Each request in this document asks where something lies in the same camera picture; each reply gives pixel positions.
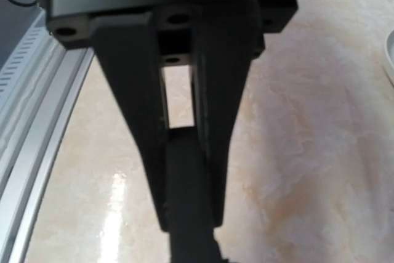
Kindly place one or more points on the black phone case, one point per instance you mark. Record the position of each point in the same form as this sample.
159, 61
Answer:
189, 212

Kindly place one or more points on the front aluminium rail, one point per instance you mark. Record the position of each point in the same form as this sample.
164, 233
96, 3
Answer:
40, 82

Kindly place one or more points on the white grey ringed plate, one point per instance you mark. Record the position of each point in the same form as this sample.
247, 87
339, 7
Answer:
388, 56

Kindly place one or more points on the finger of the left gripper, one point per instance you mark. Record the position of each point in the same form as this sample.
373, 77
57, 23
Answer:
221, 57
128, 52

